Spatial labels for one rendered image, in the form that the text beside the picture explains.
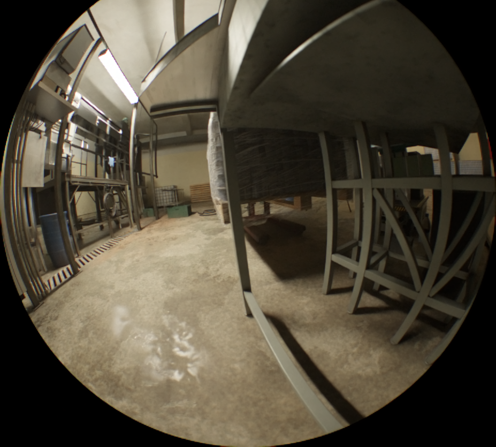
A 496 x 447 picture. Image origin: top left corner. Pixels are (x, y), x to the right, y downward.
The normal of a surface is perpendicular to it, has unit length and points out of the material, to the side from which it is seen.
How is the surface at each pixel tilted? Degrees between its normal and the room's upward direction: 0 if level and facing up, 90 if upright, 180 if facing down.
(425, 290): 90
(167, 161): 90
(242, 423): 0
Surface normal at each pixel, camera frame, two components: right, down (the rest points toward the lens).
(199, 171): 0.26, 0.05
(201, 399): -0.11, -0.99
